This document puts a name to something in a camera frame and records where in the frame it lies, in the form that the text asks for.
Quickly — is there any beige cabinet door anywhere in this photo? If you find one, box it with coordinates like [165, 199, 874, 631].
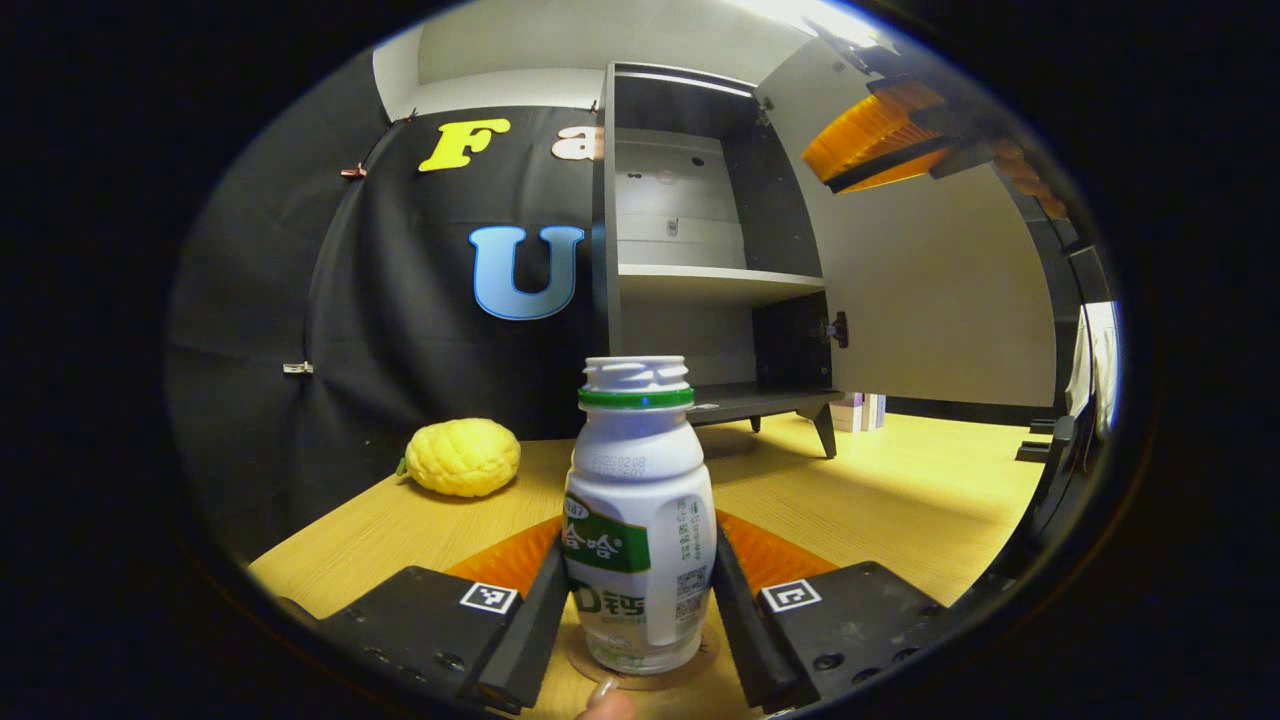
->
[752, 35, 1063, 409]

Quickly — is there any black backdrop cloth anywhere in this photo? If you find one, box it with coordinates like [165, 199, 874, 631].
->
[165, 45, 1056, 566]

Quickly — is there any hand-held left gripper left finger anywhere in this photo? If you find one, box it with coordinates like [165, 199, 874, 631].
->
[272, 515, 571, 714]

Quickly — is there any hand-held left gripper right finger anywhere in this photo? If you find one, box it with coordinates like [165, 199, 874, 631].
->
[710, 508, 953, 714]

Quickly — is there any round brown coaster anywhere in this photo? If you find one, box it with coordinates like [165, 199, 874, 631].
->
[565, 622, 723, 693]

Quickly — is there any ceiling light panel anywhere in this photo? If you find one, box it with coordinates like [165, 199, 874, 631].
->
[730, 0, 881, 46]

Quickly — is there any white bottle green label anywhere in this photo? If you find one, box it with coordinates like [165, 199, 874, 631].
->
[562, 355, 718, 676]

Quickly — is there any dark grey cabinet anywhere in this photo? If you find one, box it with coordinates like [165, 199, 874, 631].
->
[592, 60, 851, 461]

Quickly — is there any yellow bumpy toy fruit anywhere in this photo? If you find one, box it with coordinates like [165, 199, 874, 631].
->
[398, 418, 523, 499]

